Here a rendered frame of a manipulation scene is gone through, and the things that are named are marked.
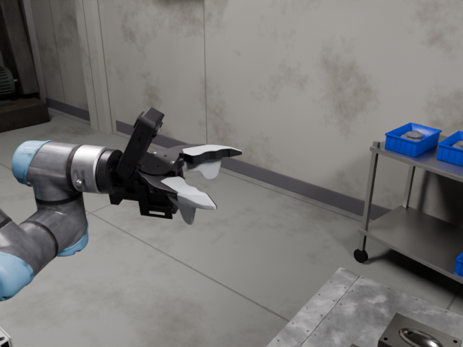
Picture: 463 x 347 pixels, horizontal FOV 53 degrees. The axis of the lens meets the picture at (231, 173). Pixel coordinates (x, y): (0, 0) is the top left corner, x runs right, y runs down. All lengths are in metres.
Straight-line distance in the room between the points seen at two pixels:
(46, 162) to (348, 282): 1.08
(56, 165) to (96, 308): 2.04
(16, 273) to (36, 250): 0.05
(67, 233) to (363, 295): 1.00
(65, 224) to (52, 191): 0.06
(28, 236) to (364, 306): 1.03
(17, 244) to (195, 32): 3.56
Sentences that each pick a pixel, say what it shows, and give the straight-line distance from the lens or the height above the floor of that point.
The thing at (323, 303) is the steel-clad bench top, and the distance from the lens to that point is 1.47.
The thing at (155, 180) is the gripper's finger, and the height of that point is 1.46.
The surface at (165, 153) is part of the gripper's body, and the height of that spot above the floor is 1.47.
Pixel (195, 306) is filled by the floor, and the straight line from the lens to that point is 2.67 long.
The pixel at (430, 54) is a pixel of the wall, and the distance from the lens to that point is 3.12.
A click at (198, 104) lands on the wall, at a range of 4.27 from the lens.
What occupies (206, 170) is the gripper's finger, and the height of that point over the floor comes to 1.43.
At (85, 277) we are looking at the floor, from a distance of 2.98.
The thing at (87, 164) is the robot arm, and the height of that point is 1.46.
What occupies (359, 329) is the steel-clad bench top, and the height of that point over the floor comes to 0.80.
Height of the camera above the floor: 1.74
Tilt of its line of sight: 25 degrees down
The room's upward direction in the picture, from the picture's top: straight up
